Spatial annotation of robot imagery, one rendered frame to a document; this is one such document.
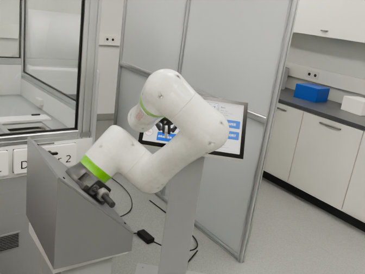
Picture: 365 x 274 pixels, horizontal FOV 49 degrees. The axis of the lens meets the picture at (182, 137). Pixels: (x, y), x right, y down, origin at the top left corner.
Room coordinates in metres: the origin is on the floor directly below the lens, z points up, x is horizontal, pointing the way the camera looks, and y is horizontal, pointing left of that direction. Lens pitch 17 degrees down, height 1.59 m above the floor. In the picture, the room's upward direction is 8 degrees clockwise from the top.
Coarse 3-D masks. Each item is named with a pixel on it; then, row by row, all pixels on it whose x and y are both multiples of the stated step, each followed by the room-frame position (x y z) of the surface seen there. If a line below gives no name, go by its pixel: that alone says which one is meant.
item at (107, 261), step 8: (32, 232) 1.28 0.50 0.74; (40, 248) 1.20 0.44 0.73; (112, 256) 1.23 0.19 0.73; (48, 264) 1.13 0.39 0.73; (80, 264) 1.15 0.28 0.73; (88, 264) 1.21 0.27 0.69; (96, 264) 1.23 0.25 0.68; (104, 264) 1.26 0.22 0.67; (48, 272) 1.24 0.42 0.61; (56, 272) 1.10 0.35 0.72; (64, 272) 1.16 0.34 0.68; (72, 272) 1.18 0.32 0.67; (80, 272) 1.20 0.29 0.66; (88, 272) 1.22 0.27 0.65; (96, 272) 1.24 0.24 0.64; (104, 272) 1.26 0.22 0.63
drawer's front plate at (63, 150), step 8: (64, 144) 1.75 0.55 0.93; (72, 144) 1.77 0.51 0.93; (16, 152) 1.59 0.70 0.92; (24, 152) 1.62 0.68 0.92; (64, 152) 1.74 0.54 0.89; (72, 152) 1.77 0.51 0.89; (16, 160) 1.59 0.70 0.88; (24, 160) 1.62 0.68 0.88; (64, 160) 1.74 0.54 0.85; (72, 160) 1.77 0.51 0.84; (16, 168) 1.59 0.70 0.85
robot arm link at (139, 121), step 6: (132, 108) 1.47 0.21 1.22; (138, 108) 1.28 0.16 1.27; (132, 114) 1.41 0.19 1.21; (138, 114) 1.31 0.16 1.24; (144, 114) 1.21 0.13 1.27; (132, 120) 1.42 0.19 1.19; (138, 120) 1.35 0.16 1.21; (144, 120) 1.30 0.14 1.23; (150, 120) 1.28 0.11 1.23; (156, 120) 1.47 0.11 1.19; (132, 126) 1.44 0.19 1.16; (138, 126) 1.41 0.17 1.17; (144, 126) 1.39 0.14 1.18; (150, 126) 1.42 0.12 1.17
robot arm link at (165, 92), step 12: (156, 72) 1.10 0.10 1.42; (168, 72) 1.09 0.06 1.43; (144, 84) 1.12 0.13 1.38; (156, 84) 1.06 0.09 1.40; (168, 84) 1.06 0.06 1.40; (180, 84) 1.08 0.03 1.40; (144, 96) 1.10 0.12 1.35; (156, 96) 1.06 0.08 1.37; (168, 96) 1.05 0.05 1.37; (180, 96) 1.06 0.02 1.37; (192, 96) 1.08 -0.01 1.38; (144, 108) 1.16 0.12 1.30; (156, 108) 1.08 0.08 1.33; (168, 108) 1.06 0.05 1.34; (180, 108) 1.05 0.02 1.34
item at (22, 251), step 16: (16, 176) 1.62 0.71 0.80; (0, 192) 1.57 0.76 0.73; (16, 192) 1.61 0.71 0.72; (0, 208) 1.56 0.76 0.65; (16, 208) 1.61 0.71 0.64; (0, 224) 1.56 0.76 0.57; (16, 224) 1.61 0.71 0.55; (0, 240) 1.56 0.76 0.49; (16, 240) 1.61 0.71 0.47; (32, 240) 1.66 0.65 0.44; (0, 256) 1.56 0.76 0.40; (16, 256) 1.61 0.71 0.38; (32, 256) 1.67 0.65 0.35; (0, 272) 1.56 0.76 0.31; (16, 272) 1.61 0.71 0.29; (32, 272) 1.67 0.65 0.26
